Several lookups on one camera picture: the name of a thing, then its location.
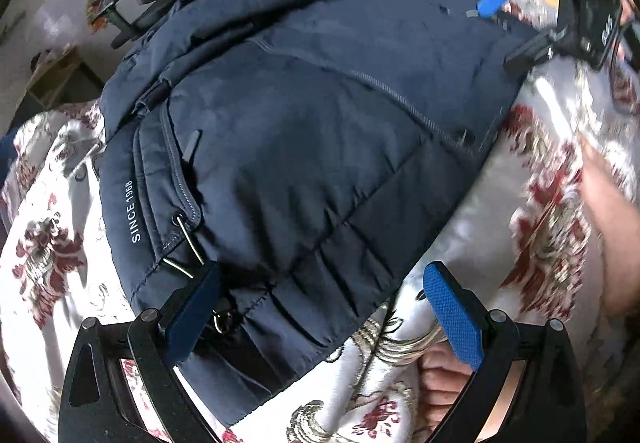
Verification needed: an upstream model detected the navy blue puffer jacket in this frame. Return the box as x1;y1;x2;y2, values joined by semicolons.
100;0;535;426

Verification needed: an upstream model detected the person's left hand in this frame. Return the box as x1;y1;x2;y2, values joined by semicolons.
416;339;526;441

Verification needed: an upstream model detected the person's right hand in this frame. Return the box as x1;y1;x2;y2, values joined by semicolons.
579;136;639;319

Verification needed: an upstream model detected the floral white red bedspread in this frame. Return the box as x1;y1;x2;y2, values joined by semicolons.
1;0;639;442

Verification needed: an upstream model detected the cartoon poster behind armrest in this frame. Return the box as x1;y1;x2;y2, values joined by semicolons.
86;0;115;34

